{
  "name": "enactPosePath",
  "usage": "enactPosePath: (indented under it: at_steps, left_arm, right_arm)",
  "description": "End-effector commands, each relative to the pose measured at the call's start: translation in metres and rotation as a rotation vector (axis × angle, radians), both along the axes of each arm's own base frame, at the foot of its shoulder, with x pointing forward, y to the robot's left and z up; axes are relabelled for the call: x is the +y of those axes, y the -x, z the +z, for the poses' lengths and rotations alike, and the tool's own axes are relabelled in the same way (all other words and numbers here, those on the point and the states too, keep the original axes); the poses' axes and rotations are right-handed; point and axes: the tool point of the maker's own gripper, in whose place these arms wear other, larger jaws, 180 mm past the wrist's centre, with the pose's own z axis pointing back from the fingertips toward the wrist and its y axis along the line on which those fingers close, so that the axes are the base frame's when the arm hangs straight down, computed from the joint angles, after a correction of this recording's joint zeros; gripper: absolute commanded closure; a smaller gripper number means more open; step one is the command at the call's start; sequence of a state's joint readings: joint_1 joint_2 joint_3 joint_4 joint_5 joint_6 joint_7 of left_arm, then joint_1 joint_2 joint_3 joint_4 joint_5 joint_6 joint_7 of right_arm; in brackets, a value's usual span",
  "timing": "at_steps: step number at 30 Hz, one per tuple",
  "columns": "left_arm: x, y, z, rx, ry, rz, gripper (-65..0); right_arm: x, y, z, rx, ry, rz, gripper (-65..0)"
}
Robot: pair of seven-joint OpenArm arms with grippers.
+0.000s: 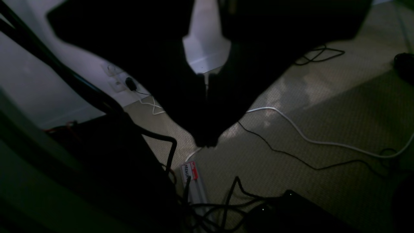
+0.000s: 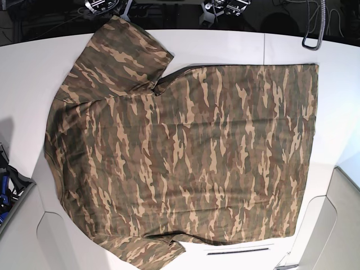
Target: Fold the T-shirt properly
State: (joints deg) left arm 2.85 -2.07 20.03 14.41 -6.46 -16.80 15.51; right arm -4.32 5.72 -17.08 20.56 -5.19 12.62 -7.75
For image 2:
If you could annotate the camouflage T-shirt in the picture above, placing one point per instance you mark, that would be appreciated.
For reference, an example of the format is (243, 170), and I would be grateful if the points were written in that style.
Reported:
(214, 154)

